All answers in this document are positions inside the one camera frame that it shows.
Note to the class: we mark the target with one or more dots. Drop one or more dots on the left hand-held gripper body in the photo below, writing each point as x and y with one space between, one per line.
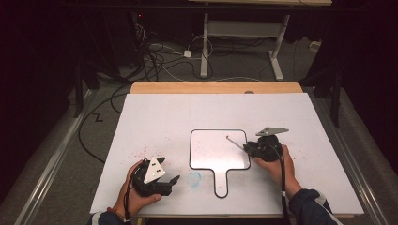
150 187

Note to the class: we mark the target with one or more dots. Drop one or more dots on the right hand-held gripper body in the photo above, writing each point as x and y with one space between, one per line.
267 148

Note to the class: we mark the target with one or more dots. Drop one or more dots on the red whiteboard marker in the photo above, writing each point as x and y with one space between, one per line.
234 142

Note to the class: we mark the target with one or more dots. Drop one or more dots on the white paddle whiteboard black rim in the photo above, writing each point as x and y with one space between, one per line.
216 153

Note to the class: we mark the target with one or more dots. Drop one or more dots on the person's left hand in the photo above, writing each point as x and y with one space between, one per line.
133 202

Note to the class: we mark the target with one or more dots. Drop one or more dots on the person's right hand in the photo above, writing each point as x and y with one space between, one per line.
289 175

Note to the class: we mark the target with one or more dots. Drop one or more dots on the white table cover sheet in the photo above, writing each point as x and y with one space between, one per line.
187 115

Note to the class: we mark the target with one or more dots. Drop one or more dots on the wooden table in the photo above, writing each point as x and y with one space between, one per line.
187 87

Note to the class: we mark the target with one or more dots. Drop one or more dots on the black metal stand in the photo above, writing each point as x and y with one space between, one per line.
336 100
78 93

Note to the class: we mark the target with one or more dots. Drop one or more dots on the white power adapter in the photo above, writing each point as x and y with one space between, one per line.
187 53

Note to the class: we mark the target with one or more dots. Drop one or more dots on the grey metal floor rail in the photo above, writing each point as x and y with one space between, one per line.
359 175
53 162

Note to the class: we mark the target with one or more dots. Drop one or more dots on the white metal desk frame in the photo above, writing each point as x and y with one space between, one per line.
241 28

